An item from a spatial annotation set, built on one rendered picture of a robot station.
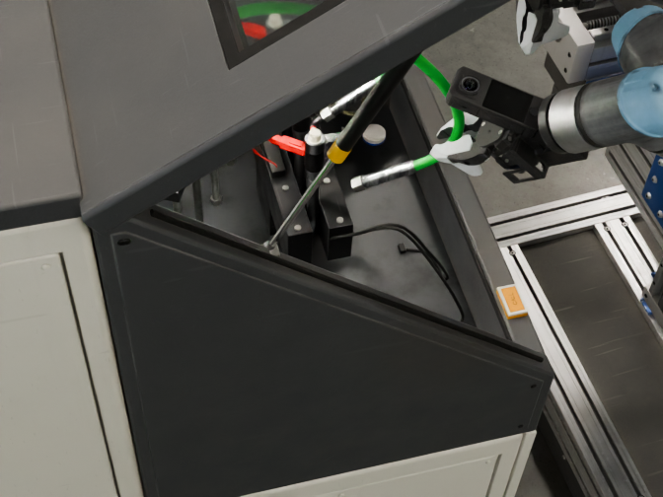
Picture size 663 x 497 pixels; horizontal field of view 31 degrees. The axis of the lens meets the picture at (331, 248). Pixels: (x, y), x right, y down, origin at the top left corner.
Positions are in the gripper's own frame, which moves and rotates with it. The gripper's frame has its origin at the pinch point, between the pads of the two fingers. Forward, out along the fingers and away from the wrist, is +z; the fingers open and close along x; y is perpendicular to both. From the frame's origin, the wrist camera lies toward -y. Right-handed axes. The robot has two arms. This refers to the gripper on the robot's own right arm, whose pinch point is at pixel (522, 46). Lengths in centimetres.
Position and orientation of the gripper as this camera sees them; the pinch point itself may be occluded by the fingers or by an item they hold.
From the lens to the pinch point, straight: 168.8
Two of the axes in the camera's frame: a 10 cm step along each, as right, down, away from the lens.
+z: -0.3, 6.1, 8.0
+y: 9.7, -1.8, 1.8
